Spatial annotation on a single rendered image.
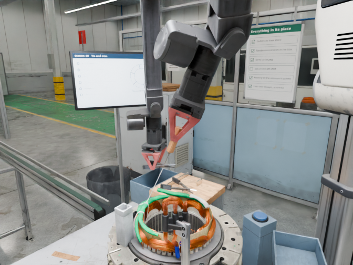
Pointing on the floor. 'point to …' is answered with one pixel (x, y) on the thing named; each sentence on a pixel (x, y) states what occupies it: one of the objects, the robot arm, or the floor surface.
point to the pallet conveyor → (60, 190)
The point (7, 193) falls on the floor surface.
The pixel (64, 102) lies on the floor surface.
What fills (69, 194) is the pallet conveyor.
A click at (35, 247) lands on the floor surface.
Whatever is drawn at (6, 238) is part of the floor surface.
